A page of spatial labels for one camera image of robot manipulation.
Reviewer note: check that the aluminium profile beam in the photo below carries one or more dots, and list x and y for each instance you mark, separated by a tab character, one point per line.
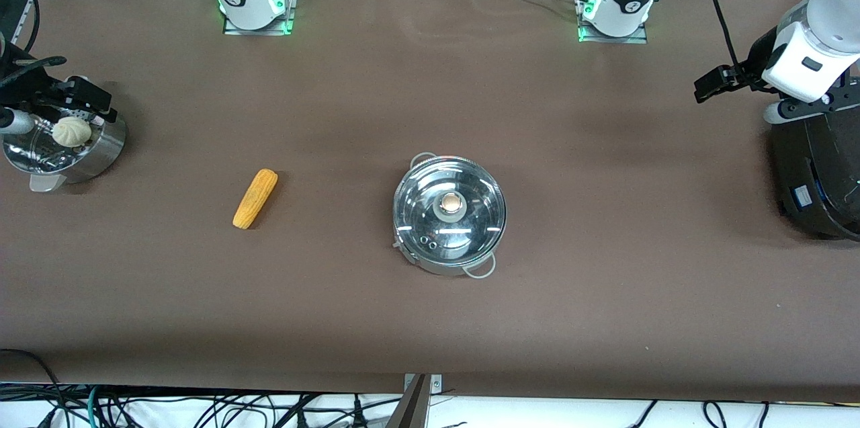
411	408

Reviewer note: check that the glass pot lid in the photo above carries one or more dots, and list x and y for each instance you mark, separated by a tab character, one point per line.
430	213

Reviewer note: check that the black rice cooker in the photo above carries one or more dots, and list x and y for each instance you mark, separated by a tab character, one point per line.
820	179

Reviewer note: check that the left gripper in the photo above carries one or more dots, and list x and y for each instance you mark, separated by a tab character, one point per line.
757	59

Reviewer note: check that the small metal bracket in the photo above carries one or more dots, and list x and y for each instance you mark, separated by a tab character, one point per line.
436	384

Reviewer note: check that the yellow corn cob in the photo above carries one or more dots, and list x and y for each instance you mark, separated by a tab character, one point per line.
255	198

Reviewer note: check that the white steamed bun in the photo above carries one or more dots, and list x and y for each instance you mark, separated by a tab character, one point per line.
71	132

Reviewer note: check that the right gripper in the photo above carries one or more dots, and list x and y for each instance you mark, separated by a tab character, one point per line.
22	84

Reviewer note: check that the stainless steel steamer pot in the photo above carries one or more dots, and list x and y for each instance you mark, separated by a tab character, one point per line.
101	149

